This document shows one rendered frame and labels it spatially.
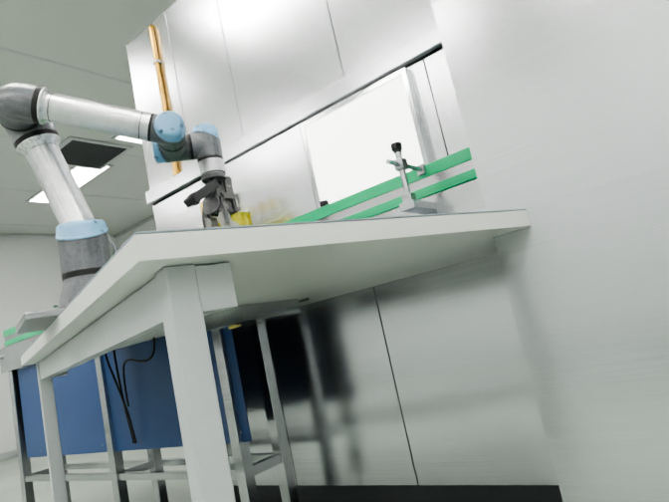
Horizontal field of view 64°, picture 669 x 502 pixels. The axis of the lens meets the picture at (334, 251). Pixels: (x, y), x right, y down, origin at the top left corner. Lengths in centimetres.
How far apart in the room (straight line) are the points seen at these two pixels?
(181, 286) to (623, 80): 82
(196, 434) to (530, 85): 86
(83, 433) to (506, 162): 206
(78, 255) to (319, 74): 100
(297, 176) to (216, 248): 122
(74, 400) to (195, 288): 196
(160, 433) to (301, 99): 129
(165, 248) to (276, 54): 151
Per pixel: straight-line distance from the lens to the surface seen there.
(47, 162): 163
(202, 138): 161
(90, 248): 139
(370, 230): 80
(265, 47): 213
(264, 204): 196
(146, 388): 213
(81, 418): 258
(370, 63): 177
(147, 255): 64
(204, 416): 68
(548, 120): 111
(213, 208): 156
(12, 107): 158
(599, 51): 112
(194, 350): 68
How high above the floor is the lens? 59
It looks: 9 degrees up
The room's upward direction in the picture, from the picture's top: 12 degrees counter-clockwise
